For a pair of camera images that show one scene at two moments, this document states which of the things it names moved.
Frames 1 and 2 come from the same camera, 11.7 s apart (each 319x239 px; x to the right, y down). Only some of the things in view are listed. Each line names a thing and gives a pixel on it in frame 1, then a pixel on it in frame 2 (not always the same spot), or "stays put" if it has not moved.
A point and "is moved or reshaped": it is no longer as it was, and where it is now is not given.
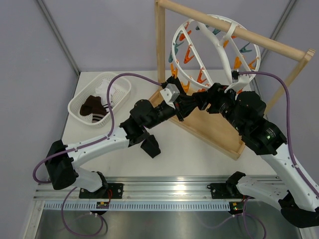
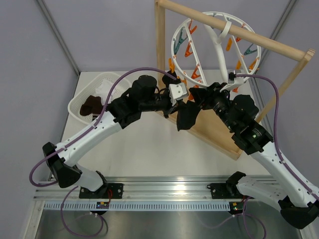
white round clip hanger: x=204 y=57 is moved or reshaped
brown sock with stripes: x=93 y=105 stays put
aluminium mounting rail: x=155 y=188 stays put
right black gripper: x=214 y=95 stays put
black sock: x=150 y=145 → x=187 y=114
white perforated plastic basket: x=120 y=86 stays put
